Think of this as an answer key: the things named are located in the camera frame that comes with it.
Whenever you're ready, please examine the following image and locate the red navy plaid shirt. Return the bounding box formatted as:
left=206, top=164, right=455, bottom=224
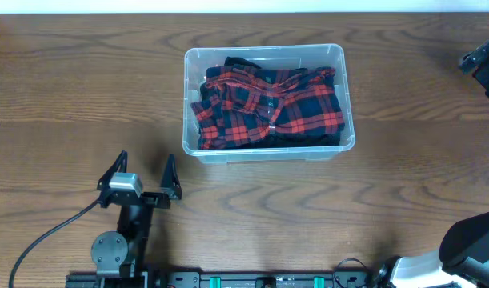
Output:
left=190, top=65, right=346, bottom=151

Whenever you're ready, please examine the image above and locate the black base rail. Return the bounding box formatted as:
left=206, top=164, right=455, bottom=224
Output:
left=65, top=269, right=393, bottom=288

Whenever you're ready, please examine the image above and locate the clear plastic storage bin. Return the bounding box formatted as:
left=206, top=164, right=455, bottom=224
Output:
left=182, top=43, right=356, bottom=164

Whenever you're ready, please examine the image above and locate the black garment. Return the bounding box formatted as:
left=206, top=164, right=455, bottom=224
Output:
left=198, top=55, right=342, bottom=150

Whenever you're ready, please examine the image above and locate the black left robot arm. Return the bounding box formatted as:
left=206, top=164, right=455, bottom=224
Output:
left=91, top=150, right=182, bottom=287

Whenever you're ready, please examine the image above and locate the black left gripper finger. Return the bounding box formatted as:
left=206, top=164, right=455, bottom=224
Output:
left=97, top=150, right=128, bottom=191
left=160, top=154, right=182, bottom=199

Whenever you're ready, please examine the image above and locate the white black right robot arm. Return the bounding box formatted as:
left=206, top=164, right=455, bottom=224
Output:
left=368, top=40, right=489, bottom=287

